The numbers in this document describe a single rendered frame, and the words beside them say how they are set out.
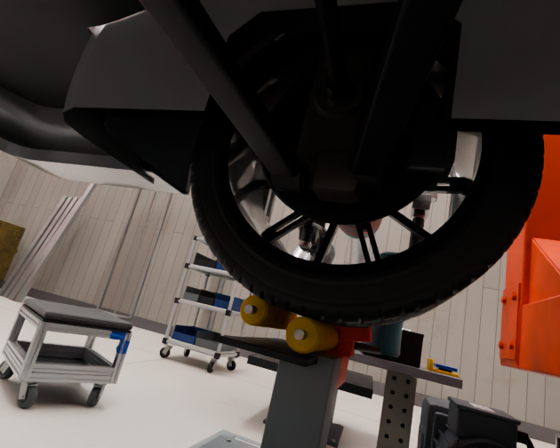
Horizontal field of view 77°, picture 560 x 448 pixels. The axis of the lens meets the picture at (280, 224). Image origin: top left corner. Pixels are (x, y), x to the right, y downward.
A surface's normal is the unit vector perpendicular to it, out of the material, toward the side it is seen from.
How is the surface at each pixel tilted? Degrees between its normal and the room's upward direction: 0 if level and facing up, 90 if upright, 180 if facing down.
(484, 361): 90
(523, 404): 90
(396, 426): 90
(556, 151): 90
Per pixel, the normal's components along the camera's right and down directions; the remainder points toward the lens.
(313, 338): -0.28, -0.31
